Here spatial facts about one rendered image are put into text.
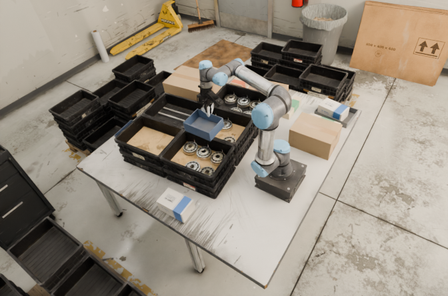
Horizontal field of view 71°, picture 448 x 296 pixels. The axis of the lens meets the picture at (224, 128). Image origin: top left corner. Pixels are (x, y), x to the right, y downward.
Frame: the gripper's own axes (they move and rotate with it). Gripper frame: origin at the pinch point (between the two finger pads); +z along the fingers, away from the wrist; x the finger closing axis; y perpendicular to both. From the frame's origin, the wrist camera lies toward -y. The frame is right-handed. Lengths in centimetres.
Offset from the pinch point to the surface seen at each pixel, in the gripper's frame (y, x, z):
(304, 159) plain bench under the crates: -52, -38, 37
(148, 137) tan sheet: 48, 14, 31
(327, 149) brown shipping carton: -64, -44, 26
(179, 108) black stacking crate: 51, -23, 26
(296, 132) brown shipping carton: -42, -42, 21
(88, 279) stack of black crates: 29, 94, 87
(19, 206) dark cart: 120, 92, 83
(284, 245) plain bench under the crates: -70, 25, 46
